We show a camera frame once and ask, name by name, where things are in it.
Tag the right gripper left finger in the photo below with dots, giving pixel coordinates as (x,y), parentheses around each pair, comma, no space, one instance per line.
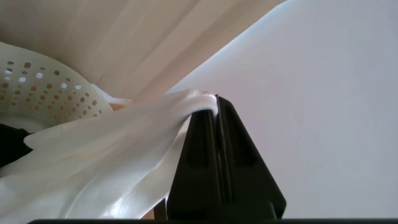
(196,174)

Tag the beige curtain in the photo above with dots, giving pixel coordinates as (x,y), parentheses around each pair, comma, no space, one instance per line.
(124,37)

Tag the black garment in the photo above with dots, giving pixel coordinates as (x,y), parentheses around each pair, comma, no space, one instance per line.
(12,143)

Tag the white laundry basket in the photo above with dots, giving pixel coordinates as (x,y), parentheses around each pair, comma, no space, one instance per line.
(31,119)

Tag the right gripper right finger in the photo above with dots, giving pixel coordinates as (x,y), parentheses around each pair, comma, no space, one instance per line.
(248,180)

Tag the white printed t-shirt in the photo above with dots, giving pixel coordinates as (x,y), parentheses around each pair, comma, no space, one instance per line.
(93,155)

